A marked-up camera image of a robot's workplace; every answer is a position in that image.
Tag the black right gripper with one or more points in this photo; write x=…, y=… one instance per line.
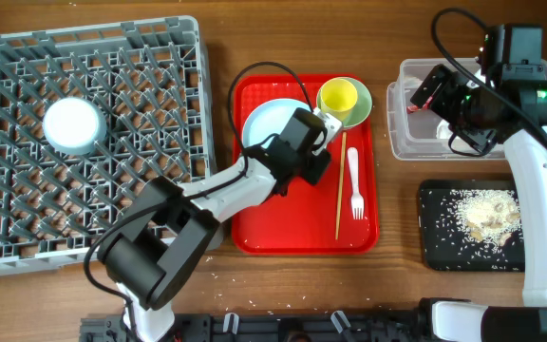
x=480, y=140

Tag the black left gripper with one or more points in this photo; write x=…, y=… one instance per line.
x=315, y=173

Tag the red strawberry wrapper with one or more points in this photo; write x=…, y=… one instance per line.
x=414, y=108

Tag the white napkin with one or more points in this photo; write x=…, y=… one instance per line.
x=444, y=132

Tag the light blue plate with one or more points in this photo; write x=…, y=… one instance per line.
x=268, y=118

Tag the rice food waste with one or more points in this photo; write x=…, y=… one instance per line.
x=487, y=216

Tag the light blue rice bowl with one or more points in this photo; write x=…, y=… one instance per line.
x=72, y=126

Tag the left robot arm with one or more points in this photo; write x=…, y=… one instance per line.
x=151, y=253

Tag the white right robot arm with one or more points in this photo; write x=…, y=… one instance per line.
x=511, y=111

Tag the grey dishwasher rack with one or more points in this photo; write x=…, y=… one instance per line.
x=149, y=78

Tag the wooden chopstick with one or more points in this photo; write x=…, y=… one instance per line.
x=340, y=184

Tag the clear plastic bin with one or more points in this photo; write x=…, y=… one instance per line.
x=413, y=136

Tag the pink plastic fork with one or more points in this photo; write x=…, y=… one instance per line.
x=356, y=200

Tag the red plastic tray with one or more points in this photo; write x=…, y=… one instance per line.
x=303, y=222

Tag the green bowl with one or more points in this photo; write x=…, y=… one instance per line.
x=362, y=109

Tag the yellow cup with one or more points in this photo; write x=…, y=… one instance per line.
x=338, y=97

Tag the black tray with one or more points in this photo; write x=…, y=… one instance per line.
x=446, y=244

